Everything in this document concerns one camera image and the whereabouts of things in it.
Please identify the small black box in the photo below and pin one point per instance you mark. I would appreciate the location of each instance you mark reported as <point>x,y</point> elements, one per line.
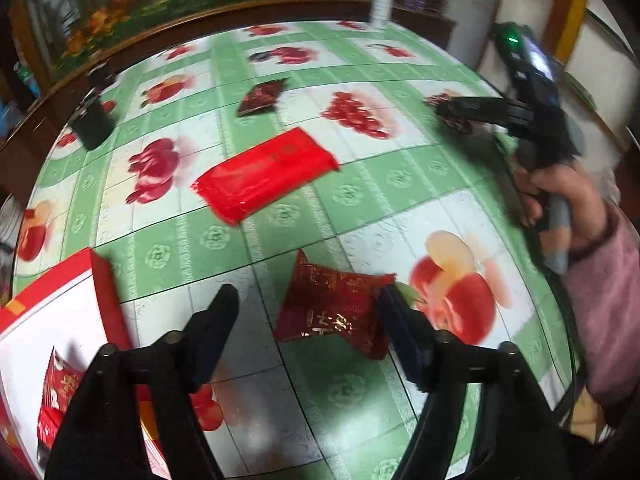
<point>92,120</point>

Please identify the person's right hand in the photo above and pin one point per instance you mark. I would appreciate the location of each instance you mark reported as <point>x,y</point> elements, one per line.
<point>585,205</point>

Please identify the long red packet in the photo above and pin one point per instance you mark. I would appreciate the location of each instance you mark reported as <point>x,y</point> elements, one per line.
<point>265,172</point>

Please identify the red white-flower snack packet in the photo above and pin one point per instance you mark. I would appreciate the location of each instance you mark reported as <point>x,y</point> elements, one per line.
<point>62,380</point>

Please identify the red white striped snack packet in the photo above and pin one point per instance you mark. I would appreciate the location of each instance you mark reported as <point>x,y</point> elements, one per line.
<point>450,112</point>

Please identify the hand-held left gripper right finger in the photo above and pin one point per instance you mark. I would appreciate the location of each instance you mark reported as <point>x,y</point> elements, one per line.
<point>406,342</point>

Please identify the dark red shiny snack packet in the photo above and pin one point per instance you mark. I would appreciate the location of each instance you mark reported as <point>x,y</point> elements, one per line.
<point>262,97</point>

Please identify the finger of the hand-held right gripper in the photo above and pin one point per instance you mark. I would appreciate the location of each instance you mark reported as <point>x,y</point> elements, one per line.
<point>490,110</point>

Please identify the dark red gold-print snack packet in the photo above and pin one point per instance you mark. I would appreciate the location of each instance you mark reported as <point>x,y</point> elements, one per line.
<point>332,310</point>

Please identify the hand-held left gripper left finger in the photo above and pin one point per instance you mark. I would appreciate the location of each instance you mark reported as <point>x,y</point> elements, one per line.
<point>215,332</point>

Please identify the person's right forearm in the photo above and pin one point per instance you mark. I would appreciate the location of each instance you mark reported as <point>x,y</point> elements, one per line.
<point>610,310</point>

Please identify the red box with white inside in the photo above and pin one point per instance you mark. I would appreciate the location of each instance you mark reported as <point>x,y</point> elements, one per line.
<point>45,330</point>

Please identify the green fruit-print tablecloth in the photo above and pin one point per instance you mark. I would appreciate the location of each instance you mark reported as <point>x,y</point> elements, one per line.
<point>350,195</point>

